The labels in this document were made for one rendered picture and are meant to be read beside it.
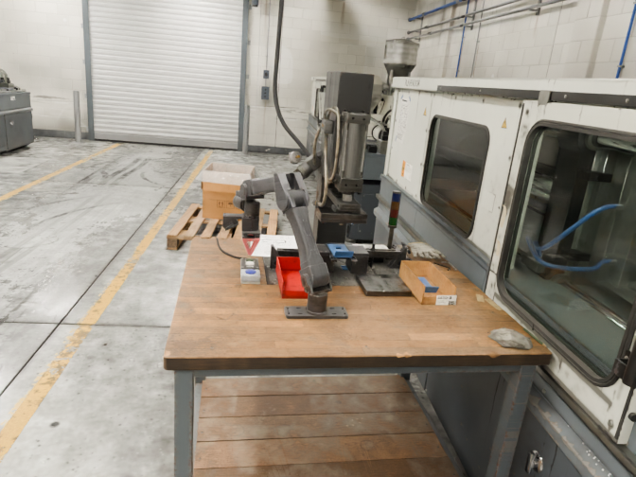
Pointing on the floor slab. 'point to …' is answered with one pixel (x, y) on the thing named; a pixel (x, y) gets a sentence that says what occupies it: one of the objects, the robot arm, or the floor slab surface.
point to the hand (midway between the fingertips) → (250, 251)
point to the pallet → (185, 230)
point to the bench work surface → (319, 463)
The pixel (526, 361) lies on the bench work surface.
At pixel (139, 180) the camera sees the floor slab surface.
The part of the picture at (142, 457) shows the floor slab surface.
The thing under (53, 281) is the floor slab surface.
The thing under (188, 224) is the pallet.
